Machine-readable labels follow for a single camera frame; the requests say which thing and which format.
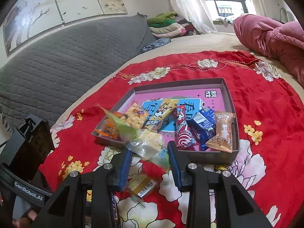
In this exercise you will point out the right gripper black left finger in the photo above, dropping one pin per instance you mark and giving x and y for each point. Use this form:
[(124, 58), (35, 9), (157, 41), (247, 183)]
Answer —
[(67, 205)]

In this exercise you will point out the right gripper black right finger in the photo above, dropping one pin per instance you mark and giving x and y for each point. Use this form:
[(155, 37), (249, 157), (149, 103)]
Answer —
[(234, 205)]

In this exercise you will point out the Snickers chocolate bar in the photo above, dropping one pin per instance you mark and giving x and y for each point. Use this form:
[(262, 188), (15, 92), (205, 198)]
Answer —
[(115, 212)]

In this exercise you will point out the small yellow barcode snack pack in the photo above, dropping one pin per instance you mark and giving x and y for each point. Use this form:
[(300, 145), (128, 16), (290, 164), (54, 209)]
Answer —
[(140, 187)]

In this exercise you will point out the red cartoon dog candy pack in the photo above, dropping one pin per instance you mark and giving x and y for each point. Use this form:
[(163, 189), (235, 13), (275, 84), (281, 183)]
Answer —
[(184, 136)]

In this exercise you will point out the green clear pastry pack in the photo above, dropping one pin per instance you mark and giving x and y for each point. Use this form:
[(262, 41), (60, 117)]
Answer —
[(148, 145)]

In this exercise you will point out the yellow puffed rice snack bag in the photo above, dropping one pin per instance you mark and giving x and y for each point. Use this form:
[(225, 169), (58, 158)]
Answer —
[(135, 116)]

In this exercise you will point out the tan biscuit wrapper pack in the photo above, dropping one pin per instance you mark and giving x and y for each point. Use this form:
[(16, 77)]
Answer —
[(222, 141)]

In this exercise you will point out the grey quilted sofa back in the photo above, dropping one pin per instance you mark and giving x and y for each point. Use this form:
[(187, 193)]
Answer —
[(51, 74)]

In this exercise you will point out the blue Oreo cookie pack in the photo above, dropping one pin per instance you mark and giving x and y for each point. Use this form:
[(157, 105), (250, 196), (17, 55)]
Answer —
[(203, 127)]

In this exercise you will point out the orange twisted dough snack bag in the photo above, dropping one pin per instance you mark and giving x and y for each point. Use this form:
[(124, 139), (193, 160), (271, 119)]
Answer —
[(107, 129)]

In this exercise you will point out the grey cardboard tray box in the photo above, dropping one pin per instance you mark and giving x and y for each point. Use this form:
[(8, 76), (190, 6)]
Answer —
[(209, 157)]

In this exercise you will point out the red floral blanket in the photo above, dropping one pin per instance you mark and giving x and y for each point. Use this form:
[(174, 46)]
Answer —
[(269, 114)]

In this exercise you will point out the yellow cartoon cow snack pack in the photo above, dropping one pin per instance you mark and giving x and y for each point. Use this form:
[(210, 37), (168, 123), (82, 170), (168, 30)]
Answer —
[(164, 110)]

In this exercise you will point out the pink quilted comforter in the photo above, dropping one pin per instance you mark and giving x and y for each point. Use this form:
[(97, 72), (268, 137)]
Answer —
[(272, 39)]

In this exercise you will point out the dark patterned cloth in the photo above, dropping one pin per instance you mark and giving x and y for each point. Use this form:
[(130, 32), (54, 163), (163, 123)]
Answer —
[(157, 44)]

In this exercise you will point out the folded clothes pile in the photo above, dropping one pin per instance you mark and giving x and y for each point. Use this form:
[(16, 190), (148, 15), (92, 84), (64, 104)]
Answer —
[(170, 25)]

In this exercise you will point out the white sheer curtain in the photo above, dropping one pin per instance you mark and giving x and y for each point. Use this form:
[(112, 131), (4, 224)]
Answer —
[(196, 12)]

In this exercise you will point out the blossom painting wall panels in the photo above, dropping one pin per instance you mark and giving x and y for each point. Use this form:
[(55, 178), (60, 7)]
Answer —
[(28, 18)]

